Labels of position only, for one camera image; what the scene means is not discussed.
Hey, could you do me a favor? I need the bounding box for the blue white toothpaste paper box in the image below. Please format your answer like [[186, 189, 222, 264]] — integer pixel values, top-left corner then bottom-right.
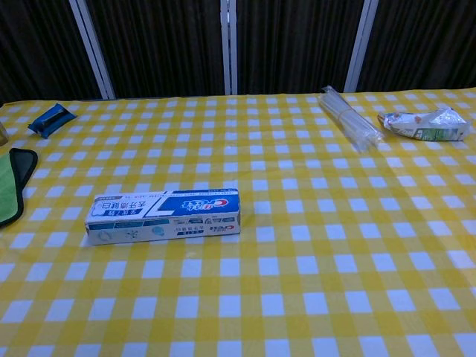
[[83, 187, 241, 247]]

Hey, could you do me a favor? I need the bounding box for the clear pack of straws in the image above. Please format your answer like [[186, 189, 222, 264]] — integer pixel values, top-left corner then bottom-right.
[[318, 85, 385, 154]]

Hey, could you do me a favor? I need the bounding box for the white screen frame post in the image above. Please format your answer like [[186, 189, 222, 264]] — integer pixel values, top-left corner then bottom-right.
[[219, 0, 239, 96], [68, 0, 117, 100], [342, 0, 380, 94]]

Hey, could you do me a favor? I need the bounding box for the green cloth with black edge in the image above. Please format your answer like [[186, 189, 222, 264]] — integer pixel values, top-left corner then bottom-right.
[[0, 147, 39, 229]]

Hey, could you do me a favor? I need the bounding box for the blue tissue pack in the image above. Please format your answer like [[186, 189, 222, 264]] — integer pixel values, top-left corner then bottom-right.
[[27, 103, 77, 140]]

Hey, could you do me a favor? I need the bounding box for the yellow white checkered tablecloth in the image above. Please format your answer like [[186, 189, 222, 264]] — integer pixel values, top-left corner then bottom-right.
[[0, 87, 476, 357]]

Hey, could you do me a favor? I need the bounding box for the crumpled white snack wrapper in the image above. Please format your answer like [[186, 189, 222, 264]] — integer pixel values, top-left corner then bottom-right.
[[376, 106, 472, 143]]

